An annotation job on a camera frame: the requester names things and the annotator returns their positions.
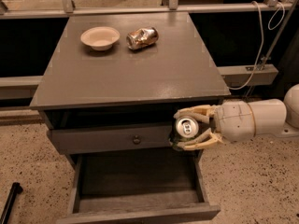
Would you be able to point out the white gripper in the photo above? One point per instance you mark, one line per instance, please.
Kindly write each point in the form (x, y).
(235, 118)

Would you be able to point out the green soda can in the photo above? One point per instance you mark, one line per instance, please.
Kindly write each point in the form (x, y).
(184, 129)

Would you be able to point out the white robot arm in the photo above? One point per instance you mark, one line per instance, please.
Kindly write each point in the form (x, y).
(202, 126)

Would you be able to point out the closed grey drawer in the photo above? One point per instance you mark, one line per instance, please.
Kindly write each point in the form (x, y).
(110, 138)

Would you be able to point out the open grey bottom drawer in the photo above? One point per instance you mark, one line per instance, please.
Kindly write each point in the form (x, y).
(145, 186)

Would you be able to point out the round brass drawer knob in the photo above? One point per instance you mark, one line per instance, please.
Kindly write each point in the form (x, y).
(136, 140)

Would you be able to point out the grey wooden drawer cabinet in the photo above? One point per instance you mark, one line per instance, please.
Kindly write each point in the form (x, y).
(83, 87)

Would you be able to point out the crushed gold soda can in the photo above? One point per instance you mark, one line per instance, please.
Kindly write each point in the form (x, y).
(141, 38)

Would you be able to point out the dark grey cabinet at right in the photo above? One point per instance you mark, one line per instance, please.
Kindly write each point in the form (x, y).
(288, 68)

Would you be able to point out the white paper bowl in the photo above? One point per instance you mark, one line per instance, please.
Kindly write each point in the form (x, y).
(100, 38)

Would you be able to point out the grey metal diagonal strut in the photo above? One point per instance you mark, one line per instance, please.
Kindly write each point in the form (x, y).
(261, 62)

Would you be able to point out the grey metal railing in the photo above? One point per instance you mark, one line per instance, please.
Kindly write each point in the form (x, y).
(208, 83)

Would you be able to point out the black rod on floor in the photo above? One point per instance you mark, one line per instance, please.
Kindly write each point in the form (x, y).
(14, 191)

